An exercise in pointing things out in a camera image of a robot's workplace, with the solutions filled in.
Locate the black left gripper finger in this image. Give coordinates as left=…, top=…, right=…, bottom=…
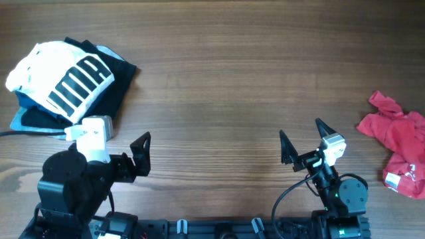
left=64, top=116, right=114, bottom=163
left=130, top=131, right=151, bottom=177

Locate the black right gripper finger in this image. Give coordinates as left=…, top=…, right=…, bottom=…
left=279, top=129, right=298, bottom=165
left=315, top=118, right=347, bottom=167

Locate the white t-shirt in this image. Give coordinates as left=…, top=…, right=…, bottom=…
left=5, top=41, right=114, bottom=123

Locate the red t-shirt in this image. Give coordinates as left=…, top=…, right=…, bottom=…
left=357, top=91, right=424, bottom=200

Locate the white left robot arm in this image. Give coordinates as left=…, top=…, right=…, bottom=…
left=20, top=116, right=151, bottom=238

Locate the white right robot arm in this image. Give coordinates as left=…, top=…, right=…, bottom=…
left=271, top=118, right=371, bottom=238

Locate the black folded garment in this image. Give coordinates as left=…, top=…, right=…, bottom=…
left=20, top=36, right=137, bottom=130

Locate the blue folded garment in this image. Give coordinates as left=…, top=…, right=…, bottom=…
left=15, top=91, right=100, bottom=117

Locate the light grey folded garment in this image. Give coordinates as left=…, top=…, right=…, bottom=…
left=9, top=44, right=126, bottom=140

